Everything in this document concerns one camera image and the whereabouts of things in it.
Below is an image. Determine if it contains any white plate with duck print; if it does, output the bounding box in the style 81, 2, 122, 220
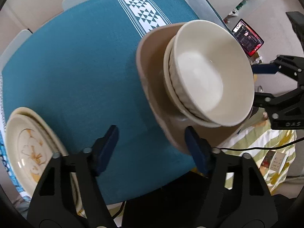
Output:
5, 113, 78, 206

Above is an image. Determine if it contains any white ceramic bowl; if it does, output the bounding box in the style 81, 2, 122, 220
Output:
169, 20, 255, 127

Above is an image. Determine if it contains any plain white plate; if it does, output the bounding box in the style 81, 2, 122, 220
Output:
11, 107, 82, 213

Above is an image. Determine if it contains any cream yellow bowl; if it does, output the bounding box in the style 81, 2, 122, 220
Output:
162, 36, 223, 128

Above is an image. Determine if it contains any pink square bowl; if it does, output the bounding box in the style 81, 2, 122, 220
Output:
135, 23, 251, 154

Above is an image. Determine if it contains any green striped bedsheet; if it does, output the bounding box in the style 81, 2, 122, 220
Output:
222, 108, 297, 194

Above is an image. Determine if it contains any tablet with red screen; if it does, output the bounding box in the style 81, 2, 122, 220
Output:
232, 19, 264, 57

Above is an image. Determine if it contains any white card box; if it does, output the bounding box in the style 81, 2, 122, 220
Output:
261, 150, 287, 173

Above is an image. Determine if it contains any blue patterned bag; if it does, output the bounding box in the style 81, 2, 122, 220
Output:
0, 134, 24, 194

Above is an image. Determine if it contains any teal blue tablecloth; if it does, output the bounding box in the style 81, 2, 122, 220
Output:
1, 0, 229, 206

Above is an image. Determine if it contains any black cable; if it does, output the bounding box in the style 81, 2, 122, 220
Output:
218, 136, 304, 151

